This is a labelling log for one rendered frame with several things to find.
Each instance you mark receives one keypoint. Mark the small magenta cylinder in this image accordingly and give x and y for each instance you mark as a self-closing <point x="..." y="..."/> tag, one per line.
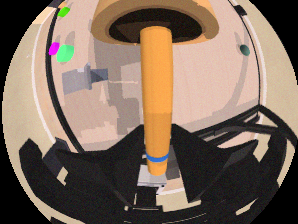
<point x="54" y="48"/>

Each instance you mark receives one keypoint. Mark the small tan cylinder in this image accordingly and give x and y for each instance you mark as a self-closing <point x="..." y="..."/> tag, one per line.
<point x="62" y="5"/>

